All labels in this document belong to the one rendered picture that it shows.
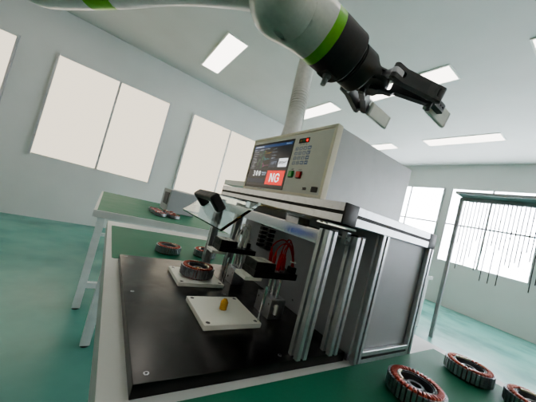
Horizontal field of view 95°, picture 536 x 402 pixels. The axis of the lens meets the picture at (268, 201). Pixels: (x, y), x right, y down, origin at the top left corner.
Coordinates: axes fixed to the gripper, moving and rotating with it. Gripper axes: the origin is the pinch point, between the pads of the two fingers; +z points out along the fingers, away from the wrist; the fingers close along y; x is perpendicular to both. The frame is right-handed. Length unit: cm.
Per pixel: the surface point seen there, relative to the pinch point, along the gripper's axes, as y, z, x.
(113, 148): -485, -97, -84
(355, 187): -13.8, 7.8, -15.6
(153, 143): -496, -42, -45
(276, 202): -24.3, -7.2, -29.2
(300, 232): -9.4, -5.8, -32.9
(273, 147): -41.6, -7.9, -12.9
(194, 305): -16, -20, -61
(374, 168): -15.7, 13.2, -7.6
